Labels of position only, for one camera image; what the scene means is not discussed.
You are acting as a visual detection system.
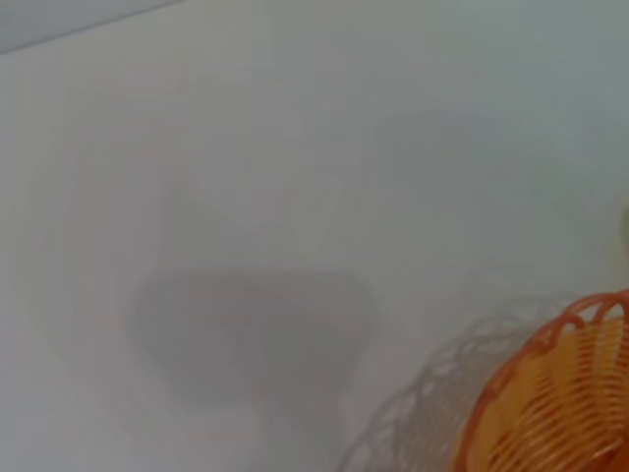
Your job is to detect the orange wire spiral basket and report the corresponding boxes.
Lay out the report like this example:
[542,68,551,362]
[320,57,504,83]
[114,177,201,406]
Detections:
[450,288,629,472]

